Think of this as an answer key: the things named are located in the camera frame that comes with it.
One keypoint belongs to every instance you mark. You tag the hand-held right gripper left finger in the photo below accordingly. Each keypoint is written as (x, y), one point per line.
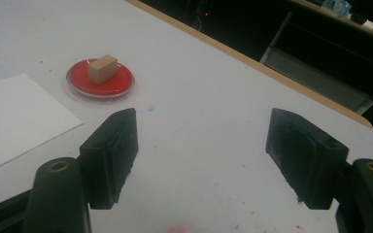
(108, 158)

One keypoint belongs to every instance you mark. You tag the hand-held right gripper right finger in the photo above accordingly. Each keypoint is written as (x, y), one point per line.
(304, 158)

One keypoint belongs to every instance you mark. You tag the round red ink pad dish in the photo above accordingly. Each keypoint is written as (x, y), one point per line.
(108, 85)

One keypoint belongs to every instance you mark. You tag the wooden stamp block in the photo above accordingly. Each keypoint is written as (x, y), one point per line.
(102, 69)

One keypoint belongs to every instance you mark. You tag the grey metal shelf rack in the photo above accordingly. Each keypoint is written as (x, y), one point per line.
(323, 71)

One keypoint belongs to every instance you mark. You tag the white paper sheet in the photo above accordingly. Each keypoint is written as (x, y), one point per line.
(16, 119)

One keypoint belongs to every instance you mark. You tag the small white object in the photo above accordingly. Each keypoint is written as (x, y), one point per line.
(370, 24)

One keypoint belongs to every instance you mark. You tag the teal clear plastic object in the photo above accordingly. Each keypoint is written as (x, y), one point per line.
(336, 6)

